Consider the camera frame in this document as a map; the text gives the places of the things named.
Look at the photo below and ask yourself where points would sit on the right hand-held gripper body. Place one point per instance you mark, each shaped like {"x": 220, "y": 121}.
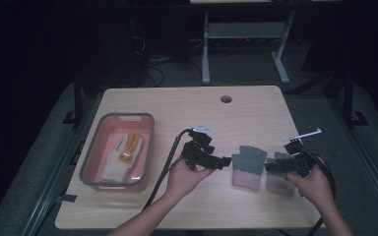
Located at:
{"x": 302, "y": 162}

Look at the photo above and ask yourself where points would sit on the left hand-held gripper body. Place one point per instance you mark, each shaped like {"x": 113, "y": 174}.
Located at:
{"x": 195, "y": 152}

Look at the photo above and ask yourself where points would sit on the grey and pink fingerless glove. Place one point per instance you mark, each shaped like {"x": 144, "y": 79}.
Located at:
{"x": 277, "y": 185}
{"x": 247, "y": 164}

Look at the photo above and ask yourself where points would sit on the plain beige and orange glove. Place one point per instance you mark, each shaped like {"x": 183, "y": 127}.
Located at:
{"x": 140, "y": 147}

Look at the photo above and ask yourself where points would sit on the pink basket with grey rim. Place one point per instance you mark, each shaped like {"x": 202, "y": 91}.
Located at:
{"x": 95, "y": 154}

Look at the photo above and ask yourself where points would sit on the person's left hand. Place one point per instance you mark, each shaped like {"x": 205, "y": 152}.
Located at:
{"x": 182, "y": 178}

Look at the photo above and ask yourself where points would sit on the person's right hand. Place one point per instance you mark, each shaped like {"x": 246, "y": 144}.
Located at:
{"x": 318, "y": 188}

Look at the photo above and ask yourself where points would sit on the black metal stand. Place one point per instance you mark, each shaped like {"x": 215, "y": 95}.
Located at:
{"x": 348, "y": 98}
{"x": 77, "y": 98}

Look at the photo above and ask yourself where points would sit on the grey metal rail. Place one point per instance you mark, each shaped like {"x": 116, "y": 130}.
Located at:
{"x": 364, "y": 157}
{"x": 57, "y": 170}

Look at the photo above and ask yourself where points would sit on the white metal desk frame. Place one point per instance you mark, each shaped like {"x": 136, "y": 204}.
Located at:
{"x": 246, "y": 30}

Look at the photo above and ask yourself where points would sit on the black table edge bracket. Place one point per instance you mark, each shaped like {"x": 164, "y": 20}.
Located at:
{"x": 66, "y": 198}

